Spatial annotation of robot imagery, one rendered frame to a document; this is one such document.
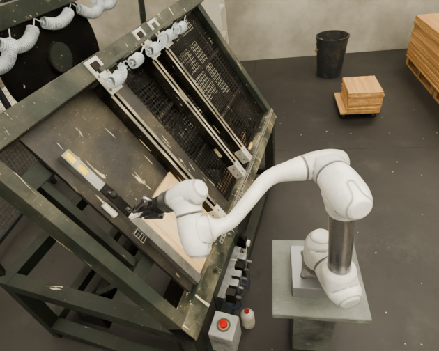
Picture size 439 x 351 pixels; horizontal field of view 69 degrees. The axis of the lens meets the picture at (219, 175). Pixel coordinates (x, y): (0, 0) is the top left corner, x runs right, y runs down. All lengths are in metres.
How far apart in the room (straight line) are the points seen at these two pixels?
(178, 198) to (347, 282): 0.85
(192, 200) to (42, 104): 0.75
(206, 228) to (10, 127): 0.82
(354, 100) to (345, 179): 3.50
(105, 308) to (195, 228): 1.04
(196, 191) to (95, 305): 1.16
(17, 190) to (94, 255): 0.39
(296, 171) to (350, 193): 0.23
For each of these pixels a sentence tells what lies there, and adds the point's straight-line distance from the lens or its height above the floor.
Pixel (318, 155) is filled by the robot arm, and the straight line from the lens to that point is 1.27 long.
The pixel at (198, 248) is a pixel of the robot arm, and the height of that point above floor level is 1.53.
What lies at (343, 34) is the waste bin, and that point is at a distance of 6.09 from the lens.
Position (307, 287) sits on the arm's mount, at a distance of 1.85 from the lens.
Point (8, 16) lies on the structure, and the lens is 2.08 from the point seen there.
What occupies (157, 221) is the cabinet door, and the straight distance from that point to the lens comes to 1.71.
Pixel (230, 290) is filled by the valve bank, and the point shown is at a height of 0.76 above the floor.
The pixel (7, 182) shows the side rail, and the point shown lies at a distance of 1.40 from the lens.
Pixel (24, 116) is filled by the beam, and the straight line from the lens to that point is 1.46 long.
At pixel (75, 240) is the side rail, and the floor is 1.48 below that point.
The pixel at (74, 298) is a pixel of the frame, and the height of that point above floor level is 0.79.
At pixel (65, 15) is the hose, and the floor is 2.06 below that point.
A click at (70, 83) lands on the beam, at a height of 1.92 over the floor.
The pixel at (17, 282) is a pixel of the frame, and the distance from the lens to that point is 2.48.
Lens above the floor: 2.43
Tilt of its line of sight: 40 degrees down
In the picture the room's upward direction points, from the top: 9 degrees counter-clockwise
